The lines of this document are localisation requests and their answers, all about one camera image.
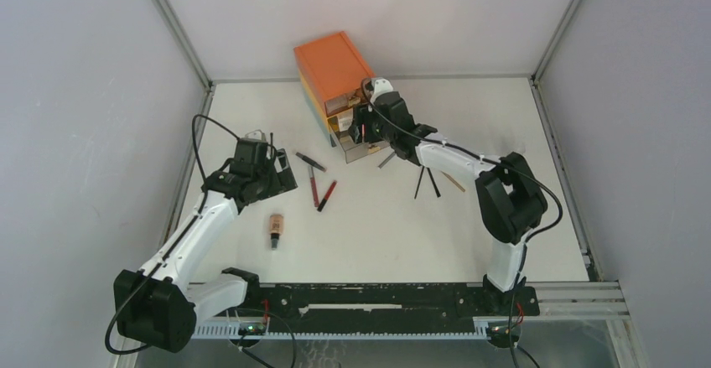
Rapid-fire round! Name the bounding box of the clear top drawer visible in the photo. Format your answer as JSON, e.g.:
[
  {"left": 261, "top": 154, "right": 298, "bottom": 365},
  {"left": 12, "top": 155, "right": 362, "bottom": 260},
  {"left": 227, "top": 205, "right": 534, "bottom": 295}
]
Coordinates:
[{"left": 324, "top": 88, "right": 371, "bottom": 117}]

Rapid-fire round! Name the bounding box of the clear drawer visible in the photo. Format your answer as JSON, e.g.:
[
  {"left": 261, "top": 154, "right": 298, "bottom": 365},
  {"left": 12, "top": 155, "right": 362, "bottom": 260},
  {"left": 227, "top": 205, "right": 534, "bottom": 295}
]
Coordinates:
[
  {"left": 327, "top": 110, "right": 390, "bottom": 163},
  {"left": 324, "top": 88, "right": 371, "bottom": 117}
]

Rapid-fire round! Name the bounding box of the BB cream tube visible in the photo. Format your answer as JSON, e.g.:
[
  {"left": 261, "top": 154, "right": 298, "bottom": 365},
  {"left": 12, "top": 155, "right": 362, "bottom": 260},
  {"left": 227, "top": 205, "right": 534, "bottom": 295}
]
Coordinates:
[{"left": 269, "top": 214, "right": 284, "bottom": 251}]

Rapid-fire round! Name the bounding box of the red lipstick black cap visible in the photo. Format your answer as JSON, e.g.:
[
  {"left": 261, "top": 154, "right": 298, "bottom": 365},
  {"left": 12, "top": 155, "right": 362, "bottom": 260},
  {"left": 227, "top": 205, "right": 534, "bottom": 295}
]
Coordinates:
[{"left": 317, "top": 180, "right": 338, "bottom": 212}]

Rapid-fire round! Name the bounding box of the orange three-drawer organizer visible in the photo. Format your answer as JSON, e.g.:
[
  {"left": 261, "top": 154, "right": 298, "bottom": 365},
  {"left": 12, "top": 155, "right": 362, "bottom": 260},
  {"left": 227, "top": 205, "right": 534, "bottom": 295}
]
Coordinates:
[{"left": 293, "top": 31, "right": 376, "bottom": 147}]

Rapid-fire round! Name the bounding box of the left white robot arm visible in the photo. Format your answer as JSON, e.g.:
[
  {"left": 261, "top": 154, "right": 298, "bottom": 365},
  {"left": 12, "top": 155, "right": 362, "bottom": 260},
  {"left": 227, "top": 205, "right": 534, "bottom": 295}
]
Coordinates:
[{"left": 107, "top": 137, "right": 297, "bottom": 353}]

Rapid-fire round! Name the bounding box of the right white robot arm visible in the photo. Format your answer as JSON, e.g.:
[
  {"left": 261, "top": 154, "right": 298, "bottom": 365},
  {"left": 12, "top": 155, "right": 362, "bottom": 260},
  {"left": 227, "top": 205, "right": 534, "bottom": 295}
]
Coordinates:
[{"left": 349, "top": 91, "right": 548, "bottom": 314}]

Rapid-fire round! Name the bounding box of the pink lip gloss tube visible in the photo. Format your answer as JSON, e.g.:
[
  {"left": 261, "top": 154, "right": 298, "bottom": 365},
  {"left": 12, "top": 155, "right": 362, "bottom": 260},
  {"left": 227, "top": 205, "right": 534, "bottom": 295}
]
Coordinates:
[{"left": 308, "top": 165, "right": 320, "bottom": 208}]

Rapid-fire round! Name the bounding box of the dark concealer stick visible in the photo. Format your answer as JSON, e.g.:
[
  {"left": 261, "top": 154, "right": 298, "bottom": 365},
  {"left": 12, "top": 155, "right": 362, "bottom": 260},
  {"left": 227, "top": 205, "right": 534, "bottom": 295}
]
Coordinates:
[{"left": 295, "top": 152, "right": 327, "bottom": 172}]

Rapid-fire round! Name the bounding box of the grey silver pencil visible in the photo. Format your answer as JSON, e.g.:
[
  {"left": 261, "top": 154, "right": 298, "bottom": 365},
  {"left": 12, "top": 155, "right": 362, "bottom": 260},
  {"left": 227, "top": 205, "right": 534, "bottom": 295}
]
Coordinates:
[{"left": 377, "top": 152, "right": 396, "bottom": 169}]

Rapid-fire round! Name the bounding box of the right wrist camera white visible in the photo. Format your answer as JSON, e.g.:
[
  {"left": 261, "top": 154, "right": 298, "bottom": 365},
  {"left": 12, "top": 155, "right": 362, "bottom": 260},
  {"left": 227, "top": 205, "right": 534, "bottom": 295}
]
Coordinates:
[{"left": 361, "top": 77, "right": 394, "bottom": 102}]

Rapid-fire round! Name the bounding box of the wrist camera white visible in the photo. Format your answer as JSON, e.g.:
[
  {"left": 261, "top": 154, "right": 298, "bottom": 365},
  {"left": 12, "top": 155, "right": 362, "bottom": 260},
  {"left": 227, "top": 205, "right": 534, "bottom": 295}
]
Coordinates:
[
  {"left": 243, "top": 129, "right": 267, "bottom": 143},
  {"left": 361, "top": 77, "right": 394, "bottom": 102}
]

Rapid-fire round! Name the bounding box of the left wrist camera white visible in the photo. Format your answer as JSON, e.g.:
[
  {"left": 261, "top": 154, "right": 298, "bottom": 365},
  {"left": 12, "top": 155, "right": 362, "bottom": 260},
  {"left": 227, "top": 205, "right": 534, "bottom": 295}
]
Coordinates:
[{"left": 243, "top": 129, "right": 267, "bottom": 143}]

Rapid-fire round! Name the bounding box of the wooden handle brush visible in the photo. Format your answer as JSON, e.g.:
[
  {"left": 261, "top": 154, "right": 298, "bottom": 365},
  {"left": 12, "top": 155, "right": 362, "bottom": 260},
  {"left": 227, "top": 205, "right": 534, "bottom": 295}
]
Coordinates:
[{"left": 441, "top": 172, "right": 466, "bottom": 193}]

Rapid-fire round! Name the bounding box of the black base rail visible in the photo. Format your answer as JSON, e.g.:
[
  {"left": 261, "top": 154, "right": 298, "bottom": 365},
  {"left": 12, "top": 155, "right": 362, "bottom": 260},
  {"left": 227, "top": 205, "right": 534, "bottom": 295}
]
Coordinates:
[{"left": 228, "top": 282, "right": 541, "bottom": 335}]

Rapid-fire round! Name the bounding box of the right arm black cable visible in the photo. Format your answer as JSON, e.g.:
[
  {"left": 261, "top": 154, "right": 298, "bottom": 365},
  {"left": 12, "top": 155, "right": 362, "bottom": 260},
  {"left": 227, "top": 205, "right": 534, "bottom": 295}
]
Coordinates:
[{"left": 361, "top": 79, "right": 564, "bottom": 368}]

